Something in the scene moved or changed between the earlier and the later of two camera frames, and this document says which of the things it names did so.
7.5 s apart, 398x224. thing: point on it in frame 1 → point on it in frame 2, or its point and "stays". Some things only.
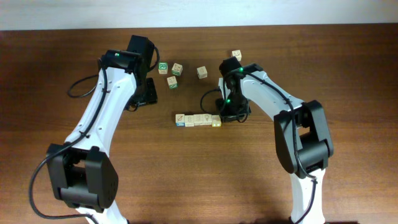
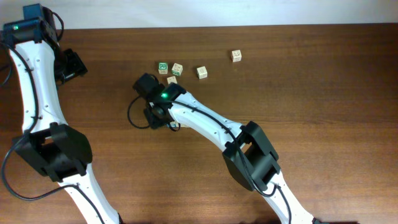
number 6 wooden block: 202,72 stays
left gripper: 151,97 → 79,67
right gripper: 226,116 → 153,123
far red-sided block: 237,54 stays
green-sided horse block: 172,83 stays
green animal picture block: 177,69 stays
